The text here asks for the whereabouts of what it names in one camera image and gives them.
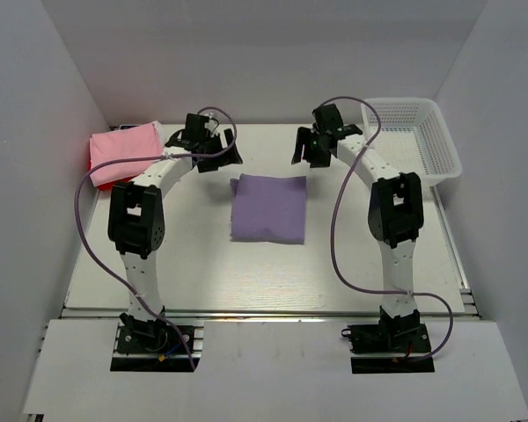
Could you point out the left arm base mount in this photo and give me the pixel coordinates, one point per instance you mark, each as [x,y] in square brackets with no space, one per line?
[164,352]

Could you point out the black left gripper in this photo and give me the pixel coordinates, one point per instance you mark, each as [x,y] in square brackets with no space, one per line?
[230,156]

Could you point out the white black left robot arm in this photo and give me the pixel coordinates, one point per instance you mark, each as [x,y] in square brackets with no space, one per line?
[136,221]

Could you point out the white folded t-shirt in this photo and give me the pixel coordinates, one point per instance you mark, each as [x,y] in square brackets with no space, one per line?
[160,131]

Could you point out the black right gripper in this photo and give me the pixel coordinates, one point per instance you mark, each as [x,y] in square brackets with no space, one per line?
[303,138]

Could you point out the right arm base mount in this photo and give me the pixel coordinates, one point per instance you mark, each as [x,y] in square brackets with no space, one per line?
[390,346]

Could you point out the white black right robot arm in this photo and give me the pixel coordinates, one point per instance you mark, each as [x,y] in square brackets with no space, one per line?
[395,213]

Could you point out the purple t-shirt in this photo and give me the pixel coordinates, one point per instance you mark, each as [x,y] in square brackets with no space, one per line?
[268,209]

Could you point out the pink folded t-shirt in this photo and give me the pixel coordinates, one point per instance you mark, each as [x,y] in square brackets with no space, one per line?
[139,141]

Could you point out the white plastic basket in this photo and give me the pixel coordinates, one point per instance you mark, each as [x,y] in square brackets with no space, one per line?
[413,137]

